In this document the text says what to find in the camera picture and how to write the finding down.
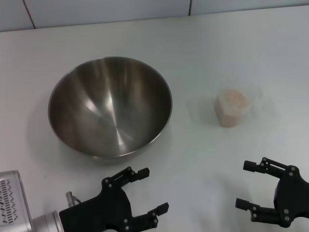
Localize left gripper connector cable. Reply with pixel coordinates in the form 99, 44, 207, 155
65, 191, 83, 206

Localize clear plastic measuring cup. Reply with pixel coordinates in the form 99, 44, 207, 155
187, 83, 264, 128

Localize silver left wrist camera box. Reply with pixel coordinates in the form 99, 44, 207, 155
0, 170, 33, 232

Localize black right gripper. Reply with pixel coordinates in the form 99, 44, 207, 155
235, 157, 309, 229

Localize stainless steel mixing bowl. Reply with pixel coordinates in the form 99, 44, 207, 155
47, 56, 173, 165

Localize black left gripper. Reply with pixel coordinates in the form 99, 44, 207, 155
59, 166, 169, 232

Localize white rice grains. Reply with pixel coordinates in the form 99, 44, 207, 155
214, 88, 250, 127

